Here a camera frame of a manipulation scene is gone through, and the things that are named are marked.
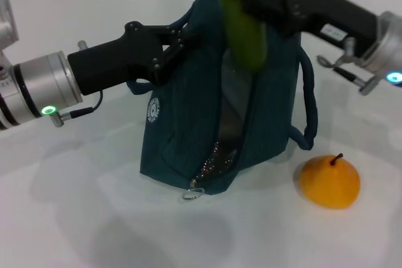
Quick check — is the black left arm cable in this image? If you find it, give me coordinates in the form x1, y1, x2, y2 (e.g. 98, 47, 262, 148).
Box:
52, 90, 104, 127

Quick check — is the metal zipper pull ring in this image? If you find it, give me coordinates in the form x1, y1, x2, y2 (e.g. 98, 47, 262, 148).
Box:
182, 179, 205, 200

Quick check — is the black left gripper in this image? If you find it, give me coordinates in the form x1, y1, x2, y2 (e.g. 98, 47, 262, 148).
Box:
67, 21, 200, 95

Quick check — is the green cucumber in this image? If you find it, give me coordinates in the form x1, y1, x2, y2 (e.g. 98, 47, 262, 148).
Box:
214, 0, 268, 74

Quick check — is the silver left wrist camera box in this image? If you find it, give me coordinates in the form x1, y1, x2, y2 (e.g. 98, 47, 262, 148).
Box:
0, 0, 19, 52

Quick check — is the orange yellow pear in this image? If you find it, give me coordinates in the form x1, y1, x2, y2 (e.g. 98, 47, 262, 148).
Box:
299, 153, 361, 209

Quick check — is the teal fabric lunch bag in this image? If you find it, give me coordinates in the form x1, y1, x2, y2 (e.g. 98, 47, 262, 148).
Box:
127, 0, 318, 196

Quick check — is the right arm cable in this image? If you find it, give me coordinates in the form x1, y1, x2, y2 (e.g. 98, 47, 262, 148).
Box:
317, 54, 381, 96

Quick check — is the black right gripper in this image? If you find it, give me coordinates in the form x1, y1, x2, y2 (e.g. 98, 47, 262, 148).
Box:
221, 0, 378, 46

